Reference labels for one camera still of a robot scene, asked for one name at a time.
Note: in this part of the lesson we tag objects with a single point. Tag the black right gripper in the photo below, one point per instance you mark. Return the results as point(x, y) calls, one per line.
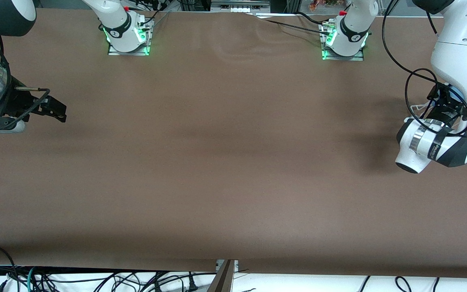
point(16, 101)

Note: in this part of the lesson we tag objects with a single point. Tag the brown table cover sheet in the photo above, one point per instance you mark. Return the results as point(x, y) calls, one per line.
point(233, 162)

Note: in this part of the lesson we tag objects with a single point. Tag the white power strip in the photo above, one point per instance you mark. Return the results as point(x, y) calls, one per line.
point(241, 9)

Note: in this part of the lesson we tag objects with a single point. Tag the black power plug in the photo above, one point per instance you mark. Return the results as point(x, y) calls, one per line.
point(193, 286)

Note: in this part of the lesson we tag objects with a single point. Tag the white metal bracket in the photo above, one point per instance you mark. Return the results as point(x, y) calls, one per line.
point(218, 264)

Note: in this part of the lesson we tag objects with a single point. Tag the brown support post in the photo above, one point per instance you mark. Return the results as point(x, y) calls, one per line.
point(222, 280)

